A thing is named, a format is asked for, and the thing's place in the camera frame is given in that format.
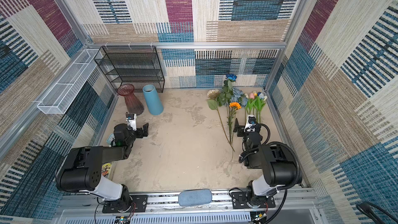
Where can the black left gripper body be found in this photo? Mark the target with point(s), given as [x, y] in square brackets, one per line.
[139, 130]

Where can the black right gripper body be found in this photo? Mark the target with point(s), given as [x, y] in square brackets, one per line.
[243, 131]

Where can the dark blue rose stem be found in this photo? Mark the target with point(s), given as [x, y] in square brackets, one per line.
[228, 86]

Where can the white wire mesh basket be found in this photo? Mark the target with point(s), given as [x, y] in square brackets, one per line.
[59, 98]

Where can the teal small alarm clock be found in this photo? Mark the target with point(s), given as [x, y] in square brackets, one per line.
[110, 139]

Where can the blue grey cushion pad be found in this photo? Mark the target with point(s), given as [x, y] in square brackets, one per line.
[195, 197]

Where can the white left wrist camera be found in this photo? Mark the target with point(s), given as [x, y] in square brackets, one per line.
[131, 120]

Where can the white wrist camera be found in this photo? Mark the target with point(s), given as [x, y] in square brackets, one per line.
[251, 121]
[131, 120]

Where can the black wire shelf rack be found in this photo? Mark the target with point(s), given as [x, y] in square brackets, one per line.
[136, 65]

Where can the pale blue rose bouquet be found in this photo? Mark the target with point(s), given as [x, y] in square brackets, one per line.
[222, 100]

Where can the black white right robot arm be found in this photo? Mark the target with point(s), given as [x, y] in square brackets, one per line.
[279, 165]

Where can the red ribbed glass vase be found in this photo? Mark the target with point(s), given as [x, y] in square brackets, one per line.
[133, 104]

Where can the colourful tulip bunch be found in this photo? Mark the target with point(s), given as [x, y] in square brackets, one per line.
[254, 103]

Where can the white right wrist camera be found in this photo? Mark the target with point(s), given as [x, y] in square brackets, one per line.
[251, 121]

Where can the light blue cylindrical vase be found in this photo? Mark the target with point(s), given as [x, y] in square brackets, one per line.
[152, 99]

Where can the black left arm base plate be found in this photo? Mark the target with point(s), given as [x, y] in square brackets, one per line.
[136, 202]

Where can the treehouse paperback book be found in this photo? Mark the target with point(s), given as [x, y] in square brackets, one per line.
[106, 168]

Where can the cream sunflower with stem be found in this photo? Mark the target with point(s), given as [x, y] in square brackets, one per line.
[212, 96]

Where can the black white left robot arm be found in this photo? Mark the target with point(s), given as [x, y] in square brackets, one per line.
[81, 171]

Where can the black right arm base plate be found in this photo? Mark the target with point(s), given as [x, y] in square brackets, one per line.
[239, 201]

